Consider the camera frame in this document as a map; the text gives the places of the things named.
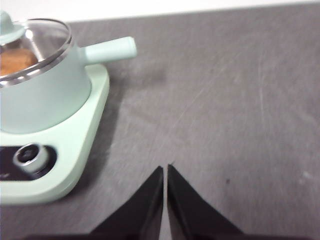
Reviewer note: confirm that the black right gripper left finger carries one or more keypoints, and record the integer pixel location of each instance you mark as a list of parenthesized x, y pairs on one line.
[(135, 215)]

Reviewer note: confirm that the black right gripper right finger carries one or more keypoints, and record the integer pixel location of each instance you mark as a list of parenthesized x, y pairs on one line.
[(192, 217)]

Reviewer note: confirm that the brown potato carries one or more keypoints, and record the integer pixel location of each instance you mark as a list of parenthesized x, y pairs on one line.
[(17, 61)]

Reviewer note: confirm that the glass lid with green knob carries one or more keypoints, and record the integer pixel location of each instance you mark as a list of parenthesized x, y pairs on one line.
[(10, 30)]

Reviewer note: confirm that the green breakfast machine base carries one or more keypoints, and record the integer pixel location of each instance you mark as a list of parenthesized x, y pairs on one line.
[(82, 130)]

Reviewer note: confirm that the silver control knob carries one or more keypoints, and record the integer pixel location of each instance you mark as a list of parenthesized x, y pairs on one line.
[(30, 158)]

